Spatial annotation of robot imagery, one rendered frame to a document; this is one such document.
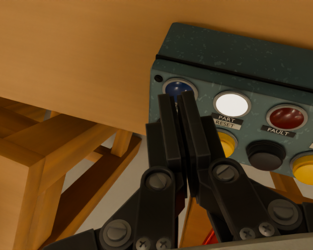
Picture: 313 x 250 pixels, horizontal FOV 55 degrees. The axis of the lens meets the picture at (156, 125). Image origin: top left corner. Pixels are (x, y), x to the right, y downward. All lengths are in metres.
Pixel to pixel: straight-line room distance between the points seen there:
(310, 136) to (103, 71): 0.17
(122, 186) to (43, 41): 1.11
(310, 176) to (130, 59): 0.17
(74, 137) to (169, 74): 0.34
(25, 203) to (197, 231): 0.23
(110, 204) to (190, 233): 1.01
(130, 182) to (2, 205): 0.93
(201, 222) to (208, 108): 0.23
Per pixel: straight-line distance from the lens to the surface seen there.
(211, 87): 0.20
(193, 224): 0.42
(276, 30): 0.25
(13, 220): 0.45
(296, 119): 0.21
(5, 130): 0.54
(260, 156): 0.23
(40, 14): 0.30
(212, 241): 0.39
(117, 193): 1.38
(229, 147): 0.22
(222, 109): 0.20
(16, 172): 0.41
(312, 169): 0.23
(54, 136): 0.50
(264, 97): 0.20
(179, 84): 0.20
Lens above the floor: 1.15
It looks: 71 degrees down
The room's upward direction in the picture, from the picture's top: 141 degrees counter-clockwise
